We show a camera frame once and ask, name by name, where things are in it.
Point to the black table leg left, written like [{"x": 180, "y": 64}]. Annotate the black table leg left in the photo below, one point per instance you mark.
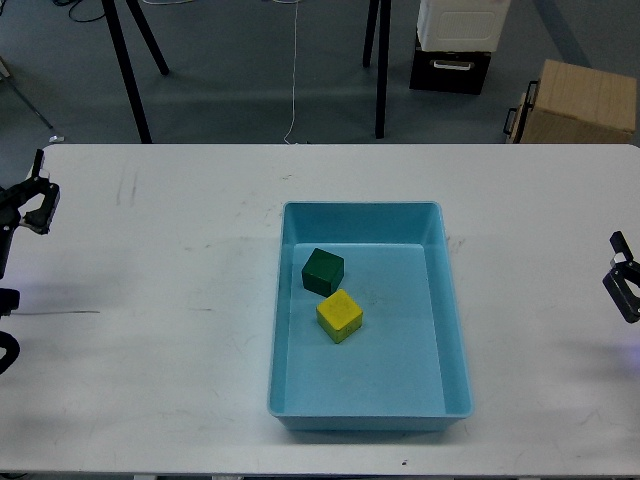
[{"x": 127, "y": 73}]

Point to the black table leg right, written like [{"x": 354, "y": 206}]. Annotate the black table leg right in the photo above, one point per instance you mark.
[{"x": 378, "y": 22}]

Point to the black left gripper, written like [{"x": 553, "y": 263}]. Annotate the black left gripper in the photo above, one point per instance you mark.
[{"x": 38, "y": 220}]

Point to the black table leg angled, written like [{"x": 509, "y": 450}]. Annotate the black table leg angled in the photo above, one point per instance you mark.
[{"x": 148, "y": 36}]

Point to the green wooden cube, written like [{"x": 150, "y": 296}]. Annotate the green wooden cube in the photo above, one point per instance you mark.
[{"x": 323, "y": 272}]

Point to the black storage crate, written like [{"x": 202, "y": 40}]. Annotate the black storage crate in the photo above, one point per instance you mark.
[{"x": 449, "y": 72}]

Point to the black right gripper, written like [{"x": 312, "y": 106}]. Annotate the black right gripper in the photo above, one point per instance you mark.
[{"x": 622, "y": 281}]

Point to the light blue plastic bin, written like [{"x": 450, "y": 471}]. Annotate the light blue plastic bin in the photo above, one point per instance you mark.
[{"x": 405, "y": 369}]

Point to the black table leg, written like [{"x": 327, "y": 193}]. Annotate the black table leg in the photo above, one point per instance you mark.
[
  {"x": 127, "y": 73},
  {"x": 378, "y": 22}
]

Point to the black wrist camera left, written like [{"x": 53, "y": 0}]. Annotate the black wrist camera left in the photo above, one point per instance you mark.
[{"x": 9, "y": 301}]

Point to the yellow wooden cube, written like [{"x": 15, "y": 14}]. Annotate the yellow wooden cube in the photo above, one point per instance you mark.
[{"x": 339, "y": 316}]

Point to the wooden box with handles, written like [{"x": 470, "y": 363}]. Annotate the wooden box with handles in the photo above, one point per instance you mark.
[{"x": 571, "y": 104}]

